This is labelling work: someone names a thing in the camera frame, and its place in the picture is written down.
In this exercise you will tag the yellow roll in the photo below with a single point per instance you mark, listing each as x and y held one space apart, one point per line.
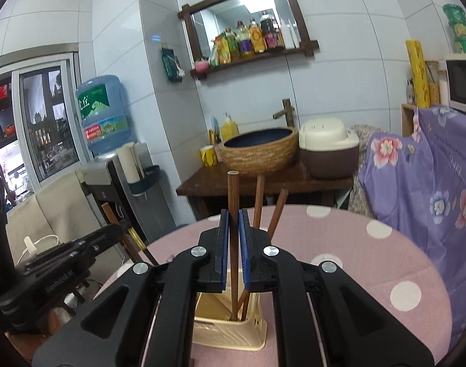
418 72

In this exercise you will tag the white brown rice cooker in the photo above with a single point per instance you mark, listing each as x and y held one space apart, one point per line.
328 153

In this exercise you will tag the yellow cup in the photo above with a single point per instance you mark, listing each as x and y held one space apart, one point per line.
208 156

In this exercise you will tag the pink polka dot tablecloth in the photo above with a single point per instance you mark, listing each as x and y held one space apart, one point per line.
351 256

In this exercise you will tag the pink bowl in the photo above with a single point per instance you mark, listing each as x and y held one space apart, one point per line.
201 66

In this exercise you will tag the grey floral cloth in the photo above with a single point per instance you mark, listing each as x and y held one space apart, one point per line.
357 198

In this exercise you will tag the grey water dispenser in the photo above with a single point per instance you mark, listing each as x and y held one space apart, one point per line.
99 176

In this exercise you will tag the wood framed mirror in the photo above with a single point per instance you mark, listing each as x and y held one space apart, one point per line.
233 15

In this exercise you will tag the green instant noodle cup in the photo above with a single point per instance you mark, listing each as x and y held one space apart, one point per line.
465 45
455 12
461 29

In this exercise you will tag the small grey bottle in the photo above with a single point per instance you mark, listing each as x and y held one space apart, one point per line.
410 93

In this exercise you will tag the dark cup holder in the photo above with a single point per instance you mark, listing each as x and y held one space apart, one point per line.
149 183

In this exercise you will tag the bamboo faucet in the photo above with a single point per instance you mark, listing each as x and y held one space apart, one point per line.
288 112

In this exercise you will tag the white plastic bottle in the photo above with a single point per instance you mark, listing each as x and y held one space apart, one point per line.
291 32

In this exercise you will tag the window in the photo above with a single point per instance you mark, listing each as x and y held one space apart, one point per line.
45 122

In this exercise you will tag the dark sauce bottle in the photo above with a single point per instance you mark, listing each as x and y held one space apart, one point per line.
269 30

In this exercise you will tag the brown wooden chopstick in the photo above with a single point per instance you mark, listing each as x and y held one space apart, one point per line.
279 208
233 191
259 198

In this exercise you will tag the purple floral cloth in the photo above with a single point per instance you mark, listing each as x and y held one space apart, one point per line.
409 191

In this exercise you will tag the green wall packet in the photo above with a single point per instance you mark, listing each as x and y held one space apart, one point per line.
171 65

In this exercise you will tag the blue water bottle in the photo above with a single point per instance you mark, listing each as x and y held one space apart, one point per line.
103 114

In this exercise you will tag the beige plastic utensil holder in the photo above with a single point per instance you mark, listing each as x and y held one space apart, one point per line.
225 332

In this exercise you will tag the beige sofa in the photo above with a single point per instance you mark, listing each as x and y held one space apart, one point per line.
53 214

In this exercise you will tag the yellow soap dispenser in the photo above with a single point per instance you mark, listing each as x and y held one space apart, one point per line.
229 130

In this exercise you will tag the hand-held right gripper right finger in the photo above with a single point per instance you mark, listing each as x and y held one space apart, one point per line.
243 252

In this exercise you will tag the black chopstick with gold band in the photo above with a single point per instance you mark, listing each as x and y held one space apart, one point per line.
138 240

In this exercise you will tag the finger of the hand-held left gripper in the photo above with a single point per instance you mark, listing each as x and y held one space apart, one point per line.
103 237

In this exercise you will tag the white microwave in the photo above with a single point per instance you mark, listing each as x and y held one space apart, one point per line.
462 80

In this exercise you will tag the stack of paper cups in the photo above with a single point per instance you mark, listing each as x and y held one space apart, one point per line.
128 164

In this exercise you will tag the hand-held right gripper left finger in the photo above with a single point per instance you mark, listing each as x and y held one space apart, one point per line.
224 252

